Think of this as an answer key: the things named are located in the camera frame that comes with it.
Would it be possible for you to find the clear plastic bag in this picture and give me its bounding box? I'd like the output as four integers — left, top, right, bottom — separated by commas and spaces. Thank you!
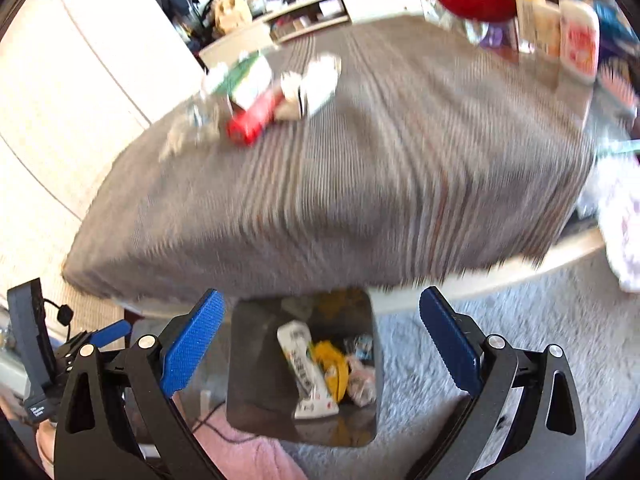
158, 91, 232, 162

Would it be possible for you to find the red cylindrical tube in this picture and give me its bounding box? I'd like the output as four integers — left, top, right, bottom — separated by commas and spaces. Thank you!
227, 86, 284, 145

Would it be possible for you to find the dark grey trash bin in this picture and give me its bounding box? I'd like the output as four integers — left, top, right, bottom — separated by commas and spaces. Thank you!
227, 288, 383, 448

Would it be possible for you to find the plaid grey table blanket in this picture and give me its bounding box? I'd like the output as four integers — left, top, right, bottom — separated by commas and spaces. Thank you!
62, 16, 594, 304

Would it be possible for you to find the white low tv cabinet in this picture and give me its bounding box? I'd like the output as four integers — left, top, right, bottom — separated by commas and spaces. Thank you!
200, 0, 426, 68

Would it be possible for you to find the brown plush toy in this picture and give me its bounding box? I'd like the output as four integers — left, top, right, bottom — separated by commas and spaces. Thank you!
213, 0, 253, 35

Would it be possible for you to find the white bottle red label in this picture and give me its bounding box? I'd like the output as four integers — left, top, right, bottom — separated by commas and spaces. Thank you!
559, 0, 600, 84

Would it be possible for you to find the white bottle yellow cap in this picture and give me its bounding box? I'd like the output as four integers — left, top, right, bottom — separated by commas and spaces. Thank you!
515, 0, 546, 53

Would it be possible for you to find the black cable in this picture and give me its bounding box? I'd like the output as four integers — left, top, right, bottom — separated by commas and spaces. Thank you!
188, 398, 262, 446

